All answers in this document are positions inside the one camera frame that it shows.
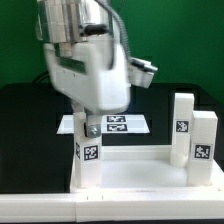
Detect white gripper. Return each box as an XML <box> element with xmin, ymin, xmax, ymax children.
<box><xmin>44</xmin><ymin>35</ymin><xmax>130</xmax><ymax>138</ymax></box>

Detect white desk top tray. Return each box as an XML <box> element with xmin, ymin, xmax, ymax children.
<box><xmin>70</xmin><ymin>145</ymin><xmax>224</xmax><ymax>191</ymax></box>

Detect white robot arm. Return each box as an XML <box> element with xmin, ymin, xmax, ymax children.
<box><xmin>37</xmin><ymin>0</ymin><xmax>130</xmax><ymax>138</ymax></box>

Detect white marker sheet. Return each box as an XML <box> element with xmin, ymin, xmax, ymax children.
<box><xmin>57</xmin><ymin>115</ymin><xmax>150</xmax><ymax>134</ymax></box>

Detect white front fence bar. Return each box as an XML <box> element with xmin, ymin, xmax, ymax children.
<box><xmin>0</xmin><ymin>191</ymin><xmax>224</xmax><ymax>223</ymax></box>

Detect black cables behind base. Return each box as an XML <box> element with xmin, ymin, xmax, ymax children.
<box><xmin>32</xmin><ymin>73</ymin><xmax>51</xmax><ymax>84</ymax></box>

